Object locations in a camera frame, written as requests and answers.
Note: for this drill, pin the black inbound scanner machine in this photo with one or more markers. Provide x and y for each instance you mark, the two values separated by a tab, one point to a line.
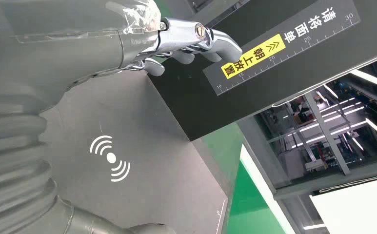
143	129

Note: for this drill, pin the grey window frame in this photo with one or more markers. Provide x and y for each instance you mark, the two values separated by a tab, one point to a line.
262	151

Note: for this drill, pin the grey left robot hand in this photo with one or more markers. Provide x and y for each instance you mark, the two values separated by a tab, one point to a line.
62	48

